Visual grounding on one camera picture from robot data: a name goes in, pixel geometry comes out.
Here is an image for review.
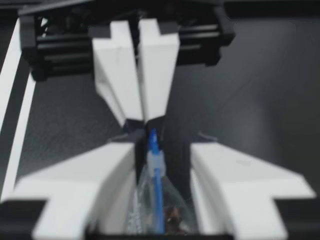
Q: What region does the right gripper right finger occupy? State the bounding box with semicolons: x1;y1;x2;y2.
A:
161;119;317;240

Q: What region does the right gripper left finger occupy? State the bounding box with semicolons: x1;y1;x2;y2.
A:
0;131;149;240

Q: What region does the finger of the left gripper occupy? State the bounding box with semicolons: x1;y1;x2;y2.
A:
138;18;180;127

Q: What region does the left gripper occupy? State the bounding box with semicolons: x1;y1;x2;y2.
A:
18;4;237;134

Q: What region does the clear zip bag with candies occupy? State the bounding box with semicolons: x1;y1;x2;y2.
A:
127;127;198;238

